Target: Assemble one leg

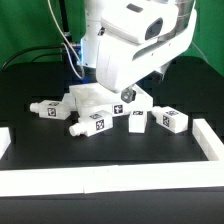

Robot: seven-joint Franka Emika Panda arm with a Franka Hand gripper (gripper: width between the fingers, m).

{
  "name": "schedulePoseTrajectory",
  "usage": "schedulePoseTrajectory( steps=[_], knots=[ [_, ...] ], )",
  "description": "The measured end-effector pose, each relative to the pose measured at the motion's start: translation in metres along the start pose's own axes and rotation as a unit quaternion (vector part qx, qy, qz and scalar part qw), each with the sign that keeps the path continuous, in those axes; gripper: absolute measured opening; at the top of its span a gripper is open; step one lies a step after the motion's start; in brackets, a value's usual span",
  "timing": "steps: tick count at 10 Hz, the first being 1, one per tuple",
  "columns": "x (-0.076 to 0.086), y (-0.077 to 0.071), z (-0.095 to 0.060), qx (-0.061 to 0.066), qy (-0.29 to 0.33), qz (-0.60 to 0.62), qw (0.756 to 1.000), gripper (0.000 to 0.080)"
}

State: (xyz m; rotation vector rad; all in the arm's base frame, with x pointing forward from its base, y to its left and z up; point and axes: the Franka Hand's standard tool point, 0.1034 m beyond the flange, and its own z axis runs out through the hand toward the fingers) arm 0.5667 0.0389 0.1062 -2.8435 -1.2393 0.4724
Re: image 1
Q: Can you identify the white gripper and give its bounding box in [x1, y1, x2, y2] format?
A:
[96, 0, 197, 103]

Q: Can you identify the white square tabletop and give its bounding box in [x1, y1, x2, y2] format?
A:
[62, 83, 153, 117]

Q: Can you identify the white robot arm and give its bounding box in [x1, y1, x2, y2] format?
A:
[81, 0, 197, 103]

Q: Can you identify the green backdrop curtain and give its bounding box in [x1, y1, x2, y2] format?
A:
[0, 0, 224, 76]

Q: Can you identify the white front fence wall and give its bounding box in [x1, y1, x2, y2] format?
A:
[0, 161, 224, 197]

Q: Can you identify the white fence wall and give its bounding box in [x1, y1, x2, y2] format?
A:
[0, 161, 224, 197]
[0, 127, 11, 159]
[192, 119, 224, 162]

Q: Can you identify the white right fence wall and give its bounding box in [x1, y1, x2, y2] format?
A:
[192, 119, 224, 162]

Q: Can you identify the black cable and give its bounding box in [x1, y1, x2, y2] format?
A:
[1, 44, 79, 69]

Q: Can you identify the white cable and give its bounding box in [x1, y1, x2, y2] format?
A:
[46, 0, 85, 81]

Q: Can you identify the white left fence wall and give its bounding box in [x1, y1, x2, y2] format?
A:
[0, 127, 11, 159]

